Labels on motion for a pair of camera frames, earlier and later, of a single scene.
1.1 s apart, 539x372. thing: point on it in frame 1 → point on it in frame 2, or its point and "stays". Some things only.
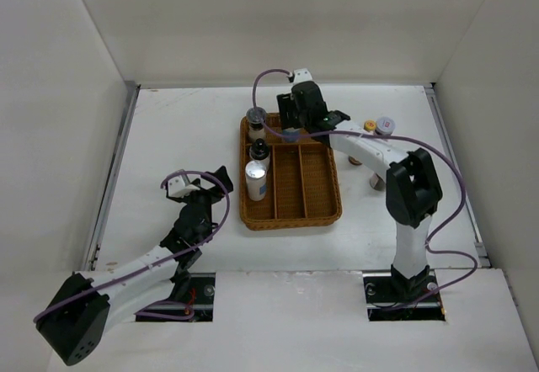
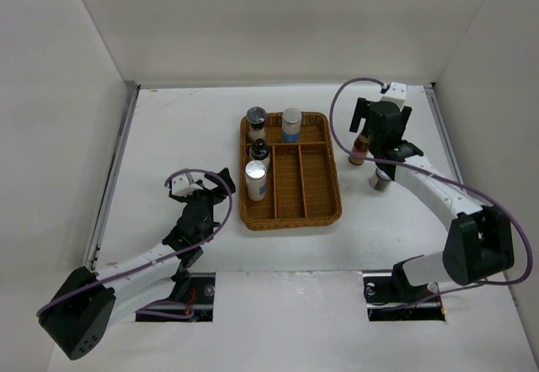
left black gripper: [214, 196] stays
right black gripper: [286, 103] → [364, 110]
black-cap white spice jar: [259, 151] stays
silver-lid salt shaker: [256, 180] stays
